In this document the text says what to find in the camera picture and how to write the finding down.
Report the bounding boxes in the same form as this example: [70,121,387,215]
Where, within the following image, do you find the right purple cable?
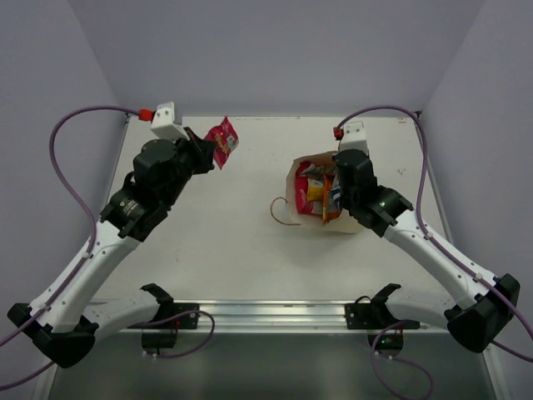
[337,104,533,397]

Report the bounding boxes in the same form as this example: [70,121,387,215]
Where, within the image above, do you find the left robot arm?
[7,128,217,368]

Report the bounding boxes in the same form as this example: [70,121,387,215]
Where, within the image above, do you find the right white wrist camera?
[338,121,369,156]

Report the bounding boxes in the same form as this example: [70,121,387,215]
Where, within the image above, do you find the beige paper bag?
[270,152,363,234]

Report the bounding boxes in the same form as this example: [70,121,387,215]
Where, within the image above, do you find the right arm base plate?
[344,283,421,358]

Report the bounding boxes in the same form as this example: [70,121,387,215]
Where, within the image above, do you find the red candy packet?
[204,116,239,169]

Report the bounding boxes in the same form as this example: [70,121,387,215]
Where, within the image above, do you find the aluminium mounting rail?
[84,298,447,338]

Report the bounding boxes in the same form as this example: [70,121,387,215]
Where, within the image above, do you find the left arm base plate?
[141,283,200,354]

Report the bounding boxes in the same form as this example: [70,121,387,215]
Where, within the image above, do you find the orange snack packet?
[322,174,341,225]

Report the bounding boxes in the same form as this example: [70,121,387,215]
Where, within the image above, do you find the blue Doritos bag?
[330,186,342,211]

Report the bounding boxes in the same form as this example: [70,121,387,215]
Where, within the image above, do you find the yellow snack bar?
[306,177,325,203]

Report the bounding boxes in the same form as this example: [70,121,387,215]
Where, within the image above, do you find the purple cable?
[337,104,533,397]
[0,103,155,397]

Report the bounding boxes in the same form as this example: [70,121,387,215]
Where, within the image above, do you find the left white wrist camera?
[150,102,186,141]

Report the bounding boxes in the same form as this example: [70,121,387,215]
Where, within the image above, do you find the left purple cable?
[0,103,155,397]

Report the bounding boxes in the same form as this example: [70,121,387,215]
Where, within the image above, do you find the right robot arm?
[332,149,521,353]

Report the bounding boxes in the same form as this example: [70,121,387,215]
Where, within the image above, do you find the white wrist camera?
[338,121,369,156]
[150,102,186,141]

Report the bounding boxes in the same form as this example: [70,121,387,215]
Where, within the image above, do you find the pink white snack bag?
[294,161,334,215]

